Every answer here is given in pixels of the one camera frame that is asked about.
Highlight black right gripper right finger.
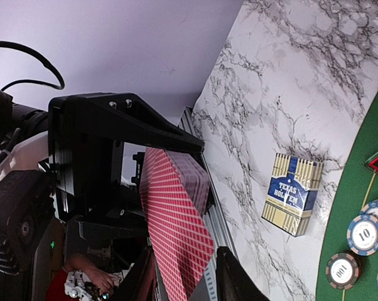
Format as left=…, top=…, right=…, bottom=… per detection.
left=215, top=246, right=269, bottom=301

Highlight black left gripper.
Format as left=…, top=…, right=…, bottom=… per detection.
left=48, top=93, right=205, bottom=238

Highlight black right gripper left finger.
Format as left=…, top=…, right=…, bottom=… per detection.
left=110, top=247, right=154, bottom=301

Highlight red card being dealt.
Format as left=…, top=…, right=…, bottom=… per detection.
left=139, top=147, right=215, bottom=301

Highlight brown 100 chips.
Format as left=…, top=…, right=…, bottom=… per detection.
left=325, top=251, right=362, bottom=290

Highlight blue tan chips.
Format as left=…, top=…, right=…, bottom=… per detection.
left=347, top=199, right=378, bottom=256

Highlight red backed card deck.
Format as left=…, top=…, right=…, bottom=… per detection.
left=139, top=147, right=210, bottom=216

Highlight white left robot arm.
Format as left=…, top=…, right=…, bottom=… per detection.
left=0, top=91, right=204, bottom=300

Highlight blue texas holdem card box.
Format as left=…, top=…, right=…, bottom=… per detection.
left=261, top=153, right=323, bottom=237

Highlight person's hand background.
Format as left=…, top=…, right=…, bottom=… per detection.
left=63, top=253, right=114, bottom=293

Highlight green round poker mat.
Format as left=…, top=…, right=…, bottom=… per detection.
left=315, top=93, right=378, bottom=300

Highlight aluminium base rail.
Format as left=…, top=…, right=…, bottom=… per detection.
left=176, top=106, right=240, bottom=301

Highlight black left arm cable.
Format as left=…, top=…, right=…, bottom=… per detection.
left=0, top=40, right=66, bottom=92

